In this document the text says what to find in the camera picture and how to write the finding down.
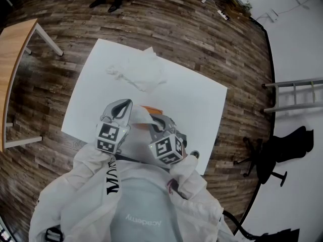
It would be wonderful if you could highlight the wooden table with white legs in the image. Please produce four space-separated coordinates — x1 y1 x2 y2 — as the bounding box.
0 18 64 153

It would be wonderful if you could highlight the black office chair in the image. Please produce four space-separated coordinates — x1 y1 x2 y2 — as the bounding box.
233 126 315 188

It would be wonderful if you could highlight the person's left forearm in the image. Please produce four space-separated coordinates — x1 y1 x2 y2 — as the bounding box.
72 143 122 188

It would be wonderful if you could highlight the person's grey shirt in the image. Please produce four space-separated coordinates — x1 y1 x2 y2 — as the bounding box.
110 177 184 242

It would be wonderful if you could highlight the person's white jacket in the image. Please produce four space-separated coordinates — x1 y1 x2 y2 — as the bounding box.
28 143 237 242

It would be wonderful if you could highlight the small white device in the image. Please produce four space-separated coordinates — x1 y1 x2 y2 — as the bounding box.
266 8 279 23

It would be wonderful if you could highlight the white tissue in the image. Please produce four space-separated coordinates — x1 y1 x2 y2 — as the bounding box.
126 46 168 92
105 64 144 92
130 105 156 125

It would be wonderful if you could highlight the white power strip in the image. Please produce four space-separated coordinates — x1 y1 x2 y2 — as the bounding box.
217 9 231 21

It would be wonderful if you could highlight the orange tissue box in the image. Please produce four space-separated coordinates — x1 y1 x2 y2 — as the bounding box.
131 105 164 131

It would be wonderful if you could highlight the cardboard box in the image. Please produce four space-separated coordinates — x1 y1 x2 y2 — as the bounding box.
225 0 253 19

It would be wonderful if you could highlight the person's right forearm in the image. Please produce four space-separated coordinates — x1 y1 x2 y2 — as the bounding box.
169 155 204 199

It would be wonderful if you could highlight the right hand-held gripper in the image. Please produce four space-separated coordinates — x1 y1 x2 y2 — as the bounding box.
148 114 188 165

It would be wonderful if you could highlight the silver ladder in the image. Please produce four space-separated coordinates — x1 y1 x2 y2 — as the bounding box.
261 77 323 114

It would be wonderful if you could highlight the black cable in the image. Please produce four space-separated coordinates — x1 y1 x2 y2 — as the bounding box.
222 210 257 239

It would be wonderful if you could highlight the black strap buckle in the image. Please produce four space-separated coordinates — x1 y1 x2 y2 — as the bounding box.
44 227 63 242

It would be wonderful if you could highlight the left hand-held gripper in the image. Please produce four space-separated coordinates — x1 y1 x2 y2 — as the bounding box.
95 99 133 155

